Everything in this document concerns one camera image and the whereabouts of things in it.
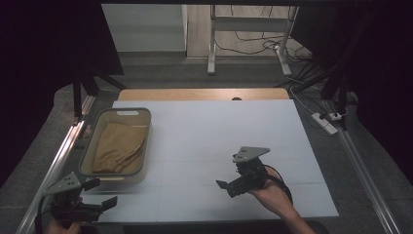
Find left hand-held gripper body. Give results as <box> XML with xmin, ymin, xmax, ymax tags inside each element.
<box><xmin>42</xmin><ymin>172</ymin><xmax>105</xmax><ymax>229</ymax></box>

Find aluminium rail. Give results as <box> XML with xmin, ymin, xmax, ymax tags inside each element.
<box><xmin>323</xmin><ymin>99</ymin><xmax>403</xmax><ymax>234</ymax></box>
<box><xmin>15</xmin><ymin>95</ymin><xmax>95</xmax><ymax>234</ymax></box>

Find white power cable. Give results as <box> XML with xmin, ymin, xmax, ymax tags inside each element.
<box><xmin>287</xmin><ymin>85</ymin><xmax>317</xmax><ymax>115</ymax></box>

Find white power strip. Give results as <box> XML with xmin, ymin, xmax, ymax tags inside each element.
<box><xmin>311</xmin><ymin>111</ymin><xmax>339</xmax><ymax>137</ymax></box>

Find white table mat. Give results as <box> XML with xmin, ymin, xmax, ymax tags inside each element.
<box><xmin>86</xmin><ymin>98</ymin><xmax>339</xmax><ymax>224</ymax></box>

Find beige storage basket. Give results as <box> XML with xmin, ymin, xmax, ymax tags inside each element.
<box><xmin>78</xmin><ymin>107</ymin><xmax>153</xmax><ymax>190</ymax></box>

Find white metal desk frame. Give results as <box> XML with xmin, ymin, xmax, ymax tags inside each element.
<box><xmin>206</xmin><ymin>4</ymin><xmax>300</xmax><ymax>78</ymax></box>

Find person's left hand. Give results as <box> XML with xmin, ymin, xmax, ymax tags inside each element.
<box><xmin>43</xmin><ymin>218</ymin><xmax>83</xmax><ymax>234</ymax></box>

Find brown pants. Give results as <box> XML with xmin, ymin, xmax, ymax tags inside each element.
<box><xmin>92</xmin><ymin>121</ymin><xmax>149</xmax><ymax>175</ymax></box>

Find white cabinet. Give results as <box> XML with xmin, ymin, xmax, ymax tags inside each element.
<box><xmin>100</xmin><ymin>3</ymin><xmax>189</xmax><ymax>54</ymax></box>

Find wooden table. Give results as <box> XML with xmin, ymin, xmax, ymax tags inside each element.
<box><xmin>117</xmin><ymin>88</ymin><xmax>290</xmax><ymax>101</ymax></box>

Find black metal stand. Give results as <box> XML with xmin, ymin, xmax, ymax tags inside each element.
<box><xmin>72</xmin><ymin>63</ymin><xmax>129</xmax><ymax>119</ymax></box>
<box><xmin>295</xmin><ymin>60</ymin><xmax>349</xmax><ymax>132</ymax></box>

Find person's right hand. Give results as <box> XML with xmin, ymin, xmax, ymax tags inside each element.
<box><xmin>247</xmin><ymin>175</ymin><xmax>294</xmax><ymax>217</ymax></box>

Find dark curtain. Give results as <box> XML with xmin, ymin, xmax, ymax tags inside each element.
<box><xmin>289</xmin><ymin>0</ymin><xmax>413</xmax><ymax>187</ymax></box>
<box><xmin>0</xmin><ymin>0</ymin><xmax>125</xmax><ymax>189</ymax></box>

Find black floor cables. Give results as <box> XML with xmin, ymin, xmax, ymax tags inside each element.
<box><xmin>213</xmin><ymin>4</ymin><xmax>314</xmax><ymax>63</ymax></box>

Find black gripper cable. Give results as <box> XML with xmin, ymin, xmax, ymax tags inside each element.
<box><xmin>264</xmin><ymin>164</ymin><xmax>294</xmax><ymax>207</ymax></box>

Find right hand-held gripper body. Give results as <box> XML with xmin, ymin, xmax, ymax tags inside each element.
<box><xmin>232</xmin><ymin>145</ymin><xmax>272</xmax><ymax>193</ymax></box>

